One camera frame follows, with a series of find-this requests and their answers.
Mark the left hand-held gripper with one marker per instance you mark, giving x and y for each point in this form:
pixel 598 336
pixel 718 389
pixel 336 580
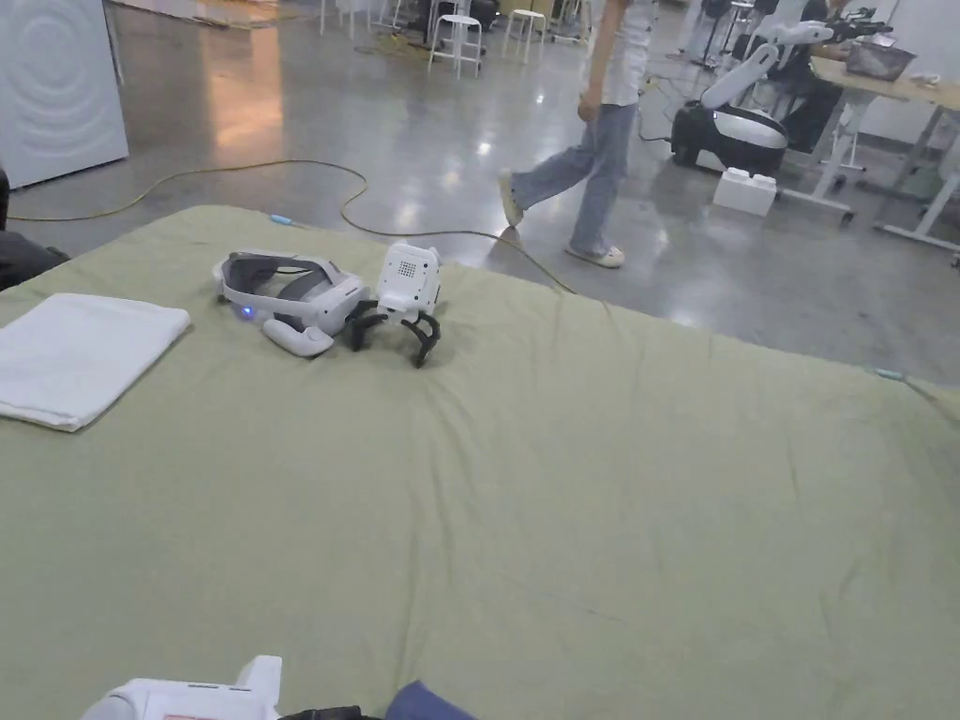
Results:
pixel 187 701

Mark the dark blue garment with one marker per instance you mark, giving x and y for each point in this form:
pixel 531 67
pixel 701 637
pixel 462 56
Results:
pixel 424 703

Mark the bed with pale green sheet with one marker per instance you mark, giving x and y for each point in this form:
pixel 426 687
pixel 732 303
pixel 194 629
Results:
pixel 525 487

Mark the white hand controller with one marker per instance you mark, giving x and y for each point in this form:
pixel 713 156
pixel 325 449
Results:
pixel 300 342

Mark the white headset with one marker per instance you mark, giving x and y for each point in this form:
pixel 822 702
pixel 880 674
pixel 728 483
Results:
pixel 330 300

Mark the spare hand-held gripper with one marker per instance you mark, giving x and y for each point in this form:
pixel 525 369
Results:
pixel 405 277

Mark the white folded towel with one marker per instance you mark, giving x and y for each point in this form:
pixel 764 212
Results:
pixel 75 352

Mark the white washing machine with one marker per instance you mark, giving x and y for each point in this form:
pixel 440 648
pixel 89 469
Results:
pixel 56 90

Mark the white robot with black base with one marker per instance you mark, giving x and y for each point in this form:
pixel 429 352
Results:
pixel 739 127

